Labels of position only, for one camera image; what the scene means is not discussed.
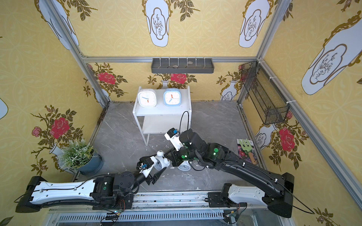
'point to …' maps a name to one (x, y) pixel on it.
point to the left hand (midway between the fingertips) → (162, 163)
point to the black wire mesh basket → (272, 106)
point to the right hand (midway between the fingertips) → (165, 160)
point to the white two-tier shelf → (157, 110)
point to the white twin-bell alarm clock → (161, 163)
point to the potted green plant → (79, 156)
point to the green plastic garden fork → (245, 145)
